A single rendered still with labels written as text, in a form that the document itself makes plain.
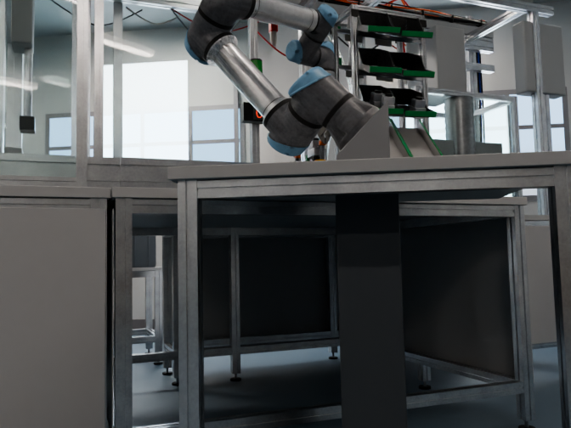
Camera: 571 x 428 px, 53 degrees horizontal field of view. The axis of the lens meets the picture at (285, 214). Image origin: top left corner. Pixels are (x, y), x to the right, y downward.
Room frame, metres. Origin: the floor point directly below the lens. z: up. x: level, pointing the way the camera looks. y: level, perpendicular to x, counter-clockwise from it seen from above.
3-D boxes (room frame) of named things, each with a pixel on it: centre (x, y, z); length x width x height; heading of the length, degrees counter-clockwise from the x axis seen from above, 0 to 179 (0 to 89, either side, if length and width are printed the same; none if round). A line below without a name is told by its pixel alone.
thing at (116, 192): (2.51, 0.04, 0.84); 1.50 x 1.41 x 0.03; 111
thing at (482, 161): (1.56, -0.22, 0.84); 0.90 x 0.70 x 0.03; 84
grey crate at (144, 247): (3.78, 1.21, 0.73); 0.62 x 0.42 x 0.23; 111
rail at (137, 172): (1.85, 0.08, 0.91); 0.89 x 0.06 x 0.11; 111
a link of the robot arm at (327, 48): (2.01, -0.15, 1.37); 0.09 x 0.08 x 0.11; 128
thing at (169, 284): (3.60, -0.35, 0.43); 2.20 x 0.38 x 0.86; 111
